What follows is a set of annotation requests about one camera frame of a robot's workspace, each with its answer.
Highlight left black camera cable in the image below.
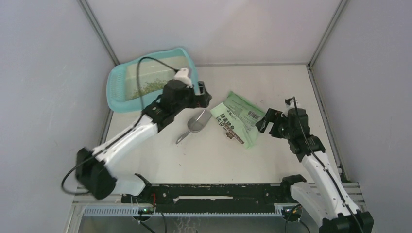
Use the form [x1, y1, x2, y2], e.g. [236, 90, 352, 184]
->
[61, 57, 178, 196]

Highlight torn brown bag strip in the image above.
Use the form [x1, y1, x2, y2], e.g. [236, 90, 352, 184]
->
[225, 127, 244, 145]

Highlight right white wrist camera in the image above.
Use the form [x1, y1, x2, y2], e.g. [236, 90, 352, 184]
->
[284, 97, 301, 114]

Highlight green cat litter bag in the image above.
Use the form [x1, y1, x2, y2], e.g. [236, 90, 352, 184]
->
[210, 91, 265, 149]

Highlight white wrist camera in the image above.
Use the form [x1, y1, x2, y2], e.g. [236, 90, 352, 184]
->
[284, 97, 301, 114]
[173, 68, 193, 88]

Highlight white slotted cable duct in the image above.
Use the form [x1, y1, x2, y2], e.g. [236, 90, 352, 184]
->
[83, 206, 285, 217]

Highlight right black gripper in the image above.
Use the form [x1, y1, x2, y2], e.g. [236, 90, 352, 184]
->
[256, 108, 294, 140]

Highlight teal plastic litter box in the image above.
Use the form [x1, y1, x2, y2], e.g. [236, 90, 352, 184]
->
[106, 47, 199, 113]

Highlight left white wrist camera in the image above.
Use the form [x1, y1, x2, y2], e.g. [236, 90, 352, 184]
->
[173, 68, 193, 88]

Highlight black camera cable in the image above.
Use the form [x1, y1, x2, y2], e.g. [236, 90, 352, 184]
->
[61, 57, 178, 196]
[291, 96, 364, 233]

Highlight black mounting base bar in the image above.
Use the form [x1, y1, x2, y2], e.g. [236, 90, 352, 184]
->
[121, 183, 298, 214]

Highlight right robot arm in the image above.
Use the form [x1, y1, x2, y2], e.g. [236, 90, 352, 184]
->
[256, 108, 374, 233]

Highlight green litter pellets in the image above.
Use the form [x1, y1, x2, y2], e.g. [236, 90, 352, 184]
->
[130, 79, 168, 100]

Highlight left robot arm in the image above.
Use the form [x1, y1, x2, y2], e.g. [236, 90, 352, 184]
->
[75, 79, 212, 202]

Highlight right black camera cable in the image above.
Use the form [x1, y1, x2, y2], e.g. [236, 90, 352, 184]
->
[291, 96, 364, 233]

